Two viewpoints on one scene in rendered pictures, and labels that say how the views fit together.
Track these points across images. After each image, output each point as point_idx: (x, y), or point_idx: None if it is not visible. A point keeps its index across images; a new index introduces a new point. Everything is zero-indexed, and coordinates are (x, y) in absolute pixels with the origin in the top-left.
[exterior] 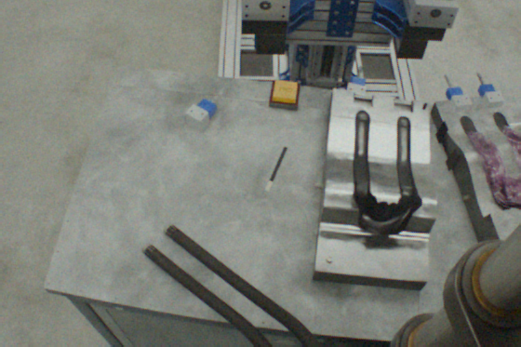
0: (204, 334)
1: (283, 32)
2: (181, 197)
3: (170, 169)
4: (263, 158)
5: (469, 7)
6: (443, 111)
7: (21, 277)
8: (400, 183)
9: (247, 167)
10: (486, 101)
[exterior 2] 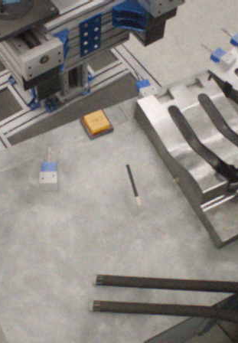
0: (148, 341)
1: (57, 73)
2: (83, 249)
3: (57, 233)
4: (118, 182)
5: None
6: (219, 73)
7: None
8: (237, 145)
9: (112, 197)
10: None
